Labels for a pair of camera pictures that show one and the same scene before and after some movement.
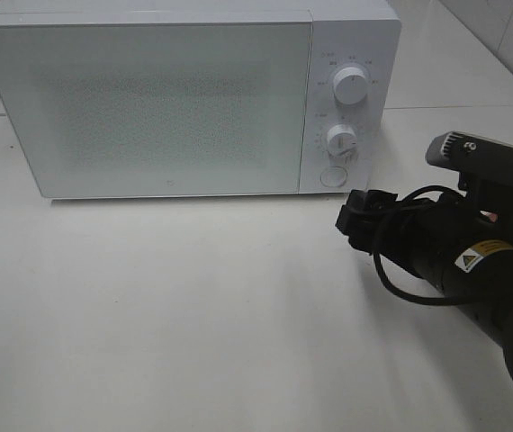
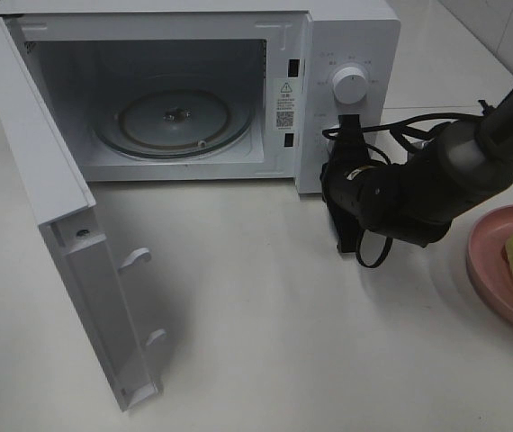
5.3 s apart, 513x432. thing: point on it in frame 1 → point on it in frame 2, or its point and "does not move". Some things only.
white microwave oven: x=112 y=99 does not move
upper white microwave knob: x=350 y=85 does not move
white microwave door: x=155 y=108 → x=63 y=205
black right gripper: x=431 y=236 → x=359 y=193
